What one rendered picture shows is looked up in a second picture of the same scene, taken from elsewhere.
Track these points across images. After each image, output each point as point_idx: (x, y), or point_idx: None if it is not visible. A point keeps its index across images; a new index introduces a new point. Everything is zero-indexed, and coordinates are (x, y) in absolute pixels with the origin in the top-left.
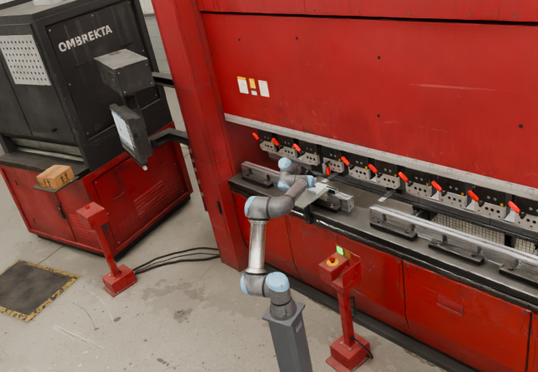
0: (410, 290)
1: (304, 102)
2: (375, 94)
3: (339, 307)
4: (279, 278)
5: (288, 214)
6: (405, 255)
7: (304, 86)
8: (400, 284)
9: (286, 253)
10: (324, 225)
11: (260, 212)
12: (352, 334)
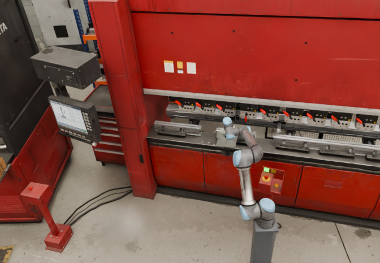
0: (304, 181)
1: (230, 74)
2: (297, 67)
3: None
4: (268, 202)
5: (206, 152)
6: (306, 162)
7: (233, 64)
8: (297, 179)
9: (198, 178)
10: None
11: (249, 161)
12: None
